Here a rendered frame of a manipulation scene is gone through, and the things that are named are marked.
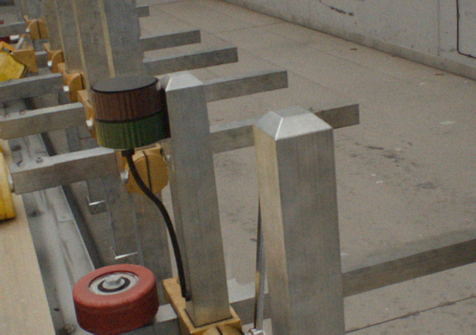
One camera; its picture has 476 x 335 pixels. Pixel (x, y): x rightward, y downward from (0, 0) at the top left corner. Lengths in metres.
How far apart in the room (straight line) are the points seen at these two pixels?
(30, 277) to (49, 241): 0.78
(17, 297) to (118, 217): 0.46
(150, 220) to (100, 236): 0.43
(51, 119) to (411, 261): 0.60
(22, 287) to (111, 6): 0.32
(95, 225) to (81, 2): 0.46
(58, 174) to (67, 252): 0.59
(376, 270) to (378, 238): 2.02
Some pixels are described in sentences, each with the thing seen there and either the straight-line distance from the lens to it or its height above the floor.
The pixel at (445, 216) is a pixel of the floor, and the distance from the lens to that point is 3.04.
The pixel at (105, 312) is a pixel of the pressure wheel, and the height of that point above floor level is 0.90.
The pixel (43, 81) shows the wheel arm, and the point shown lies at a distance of 1.44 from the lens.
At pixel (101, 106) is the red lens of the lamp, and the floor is 1.10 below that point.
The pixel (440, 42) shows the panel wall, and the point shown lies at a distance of 5.20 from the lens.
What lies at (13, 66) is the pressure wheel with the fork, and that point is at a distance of 1.67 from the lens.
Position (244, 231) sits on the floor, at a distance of 2.99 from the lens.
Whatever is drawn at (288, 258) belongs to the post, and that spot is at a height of 1.05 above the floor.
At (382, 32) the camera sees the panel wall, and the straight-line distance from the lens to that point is 5.82.
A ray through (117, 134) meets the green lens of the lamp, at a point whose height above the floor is 1.07.
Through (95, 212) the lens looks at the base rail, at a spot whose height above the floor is 0.70.
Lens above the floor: 1.25
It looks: 19 degrees down
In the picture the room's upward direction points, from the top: 6 degrees counter-clockwise
